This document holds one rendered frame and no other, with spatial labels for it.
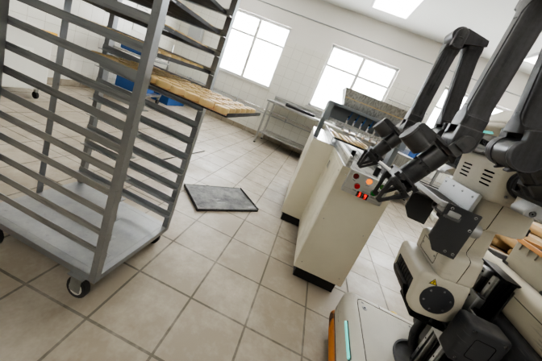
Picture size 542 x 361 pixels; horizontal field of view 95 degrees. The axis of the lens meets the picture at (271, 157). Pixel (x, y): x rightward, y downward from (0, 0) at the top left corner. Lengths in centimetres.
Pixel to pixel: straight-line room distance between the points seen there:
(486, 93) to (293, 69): 495
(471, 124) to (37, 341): 151
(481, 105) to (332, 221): 108
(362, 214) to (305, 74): 426
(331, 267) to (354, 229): 30
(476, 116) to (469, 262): 49
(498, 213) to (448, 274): 25
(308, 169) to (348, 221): 75
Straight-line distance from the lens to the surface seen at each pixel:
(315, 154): 220
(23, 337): 136
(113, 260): 137
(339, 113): 225
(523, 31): 84
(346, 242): 171
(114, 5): 106
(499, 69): 81
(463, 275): 108
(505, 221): 108
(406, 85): 574
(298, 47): 564
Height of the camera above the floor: 109
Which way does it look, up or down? 15 degrees down
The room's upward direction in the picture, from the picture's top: 22 degrees clockwise
